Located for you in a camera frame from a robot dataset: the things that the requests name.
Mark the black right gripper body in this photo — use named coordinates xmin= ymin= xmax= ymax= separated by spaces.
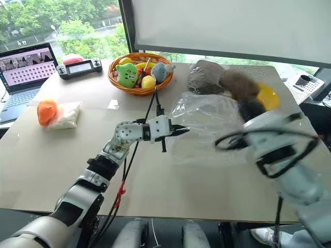
xmin=239 ymin=99 xmax=266 ymax=122

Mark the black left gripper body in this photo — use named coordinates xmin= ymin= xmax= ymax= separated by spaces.
xmin=160 ymin=123 xmax=179 ymax=153

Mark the large clear plastic bag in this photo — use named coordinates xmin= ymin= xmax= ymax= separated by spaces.
xmin=169 ymin=91 xmax=256 ymax=166

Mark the brown plush toy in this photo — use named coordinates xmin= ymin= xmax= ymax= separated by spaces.
xmin=219 ymin=69 xmax=261 ymax=102

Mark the white plastic packet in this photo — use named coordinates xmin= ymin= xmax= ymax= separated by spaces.
xmin=46 ymin=101 xmax=83 ymax=131

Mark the orange fish plush toy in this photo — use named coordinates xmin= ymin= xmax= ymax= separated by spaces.
xmin=37 ymin=99 xmax=58 ymax=127

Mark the orange wicker basket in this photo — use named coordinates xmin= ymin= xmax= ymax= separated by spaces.
xmin=107 ymin=52 xmax=174 ymax=97

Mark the round yellow toy fruit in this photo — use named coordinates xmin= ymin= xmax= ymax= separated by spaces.
xmin=141 ymin=74 xmax=157 ymax=89

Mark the black cup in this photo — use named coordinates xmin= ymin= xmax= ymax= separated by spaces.
xmin=294 ymin=74 xmax=311 ymax=87

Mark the large beige cardboard sheet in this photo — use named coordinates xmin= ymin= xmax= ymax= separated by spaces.
xmin=0 ymin=106 xmax=320 ymax=224

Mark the white desk phone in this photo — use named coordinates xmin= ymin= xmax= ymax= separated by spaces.
xmin=283 ymin=74 xmax=325 ymax=104

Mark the blue grey plush toy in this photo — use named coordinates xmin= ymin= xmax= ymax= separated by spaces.
xmin=151 ymin=63 xmax=176 ymax=84

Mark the green plush toy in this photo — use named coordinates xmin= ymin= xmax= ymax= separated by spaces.
xmin=115 ymin=63 xmax=138 ymax=89

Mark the white roller blind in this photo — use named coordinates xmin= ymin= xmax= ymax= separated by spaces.
xmin=131 ymin=0 xmax=331 ymax=69

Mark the small beige cardboard sheet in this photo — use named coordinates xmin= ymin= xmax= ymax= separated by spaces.
xmin=27 ymin=61 xmax=298 ymax=112

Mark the grey rounded shape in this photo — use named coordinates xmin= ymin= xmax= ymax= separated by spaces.
xmin=120 ymin=218 xmax=149 ymax=248
xmin=182 ymin=220 xmax=208 ymax=248

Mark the black handheld controller with screen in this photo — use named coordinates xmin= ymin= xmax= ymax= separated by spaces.
xmin=56 ymin=58 xmax=103 ymax=81

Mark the red and white plush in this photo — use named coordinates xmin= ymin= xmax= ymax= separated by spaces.
xmin=62 ymin=53 xmax=84 ymax=66

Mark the white shoe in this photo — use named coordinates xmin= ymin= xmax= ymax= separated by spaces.
xmin=250 ymin=227 xmax=275 ymax=246

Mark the blue jeans leg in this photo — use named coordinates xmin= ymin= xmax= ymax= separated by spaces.
xmin=280 ymin=230 xmax=326 ymax=248

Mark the open laptop computer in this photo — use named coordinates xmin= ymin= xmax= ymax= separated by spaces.
xmin=0 ymin=42 xmax=59 ymax=123

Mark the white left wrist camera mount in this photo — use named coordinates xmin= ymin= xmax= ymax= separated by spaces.
xmin=149 ymin=115 xmax=173 ymax=143

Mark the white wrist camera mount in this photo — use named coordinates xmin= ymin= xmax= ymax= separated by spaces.
xmin=243 ymin=111 xmax=297 ymax=159
xmin=149 ymin=115 xmax=173 ymax=143

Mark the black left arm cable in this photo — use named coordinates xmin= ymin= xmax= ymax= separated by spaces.
xmin=87 ymin=86 xmax=166 ymax=248

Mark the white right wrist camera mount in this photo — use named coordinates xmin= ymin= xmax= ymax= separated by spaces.
xmin=243 ymin=111 xmax=297 ymax=159

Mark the screwdriver with dark handle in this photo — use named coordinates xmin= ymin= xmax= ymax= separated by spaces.
xmin=137 ymin=58 xmax=152 ymax=86

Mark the thin white cable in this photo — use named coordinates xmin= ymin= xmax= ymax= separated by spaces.
xmin=151 ymin=218 xmax=159 ymax=248

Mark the black table leg bracket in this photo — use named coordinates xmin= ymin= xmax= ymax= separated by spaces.
xmin=217 ymin=222 xmax=235 ymax=248

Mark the black window frame post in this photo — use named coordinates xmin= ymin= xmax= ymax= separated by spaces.
xmin=118 ymin=0 xmax=136 ymax=53

